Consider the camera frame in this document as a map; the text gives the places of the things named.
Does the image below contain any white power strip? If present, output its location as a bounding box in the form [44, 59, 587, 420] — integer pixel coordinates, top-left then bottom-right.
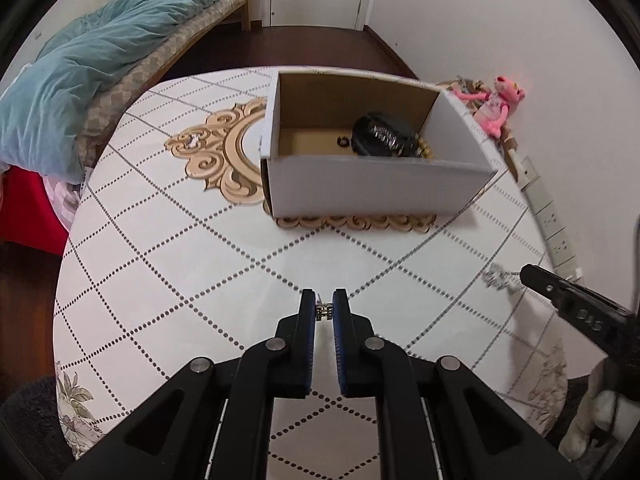
[518, 156, 584, 284]

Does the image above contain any patterned white tablecloth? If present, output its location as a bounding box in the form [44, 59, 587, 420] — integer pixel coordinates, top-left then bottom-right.
[53, 67, 567, 479]

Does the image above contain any white cardboard box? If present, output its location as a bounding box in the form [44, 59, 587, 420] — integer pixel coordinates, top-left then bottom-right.
[260, 66, 497, 219]

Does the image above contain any brown checkered cushion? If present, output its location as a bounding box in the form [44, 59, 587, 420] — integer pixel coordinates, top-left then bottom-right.
[437, 76, 526, 181]

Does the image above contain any pink panther plush toy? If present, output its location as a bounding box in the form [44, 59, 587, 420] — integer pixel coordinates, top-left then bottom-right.
[451, 76, 526, 140]

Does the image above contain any red bedding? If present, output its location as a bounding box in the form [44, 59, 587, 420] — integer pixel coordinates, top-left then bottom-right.
[1, 167, 81, 256]

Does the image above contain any checkered bed mattress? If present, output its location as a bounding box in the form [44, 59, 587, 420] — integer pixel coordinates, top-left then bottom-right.
[76, 0, 250, 167]

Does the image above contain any blue duvet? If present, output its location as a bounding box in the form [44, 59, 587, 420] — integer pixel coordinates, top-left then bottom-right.
[1, 0, 218, 184]

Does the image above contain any wooden bead bracelet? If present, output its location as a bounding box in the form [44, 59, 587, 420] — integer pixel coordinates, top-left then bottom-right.
[412, 134, 436, 161]

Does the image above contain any wooden bed frame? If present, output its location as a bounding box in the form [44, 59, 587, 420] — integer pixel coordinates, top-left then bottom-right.
[220, 0, 252, 32]

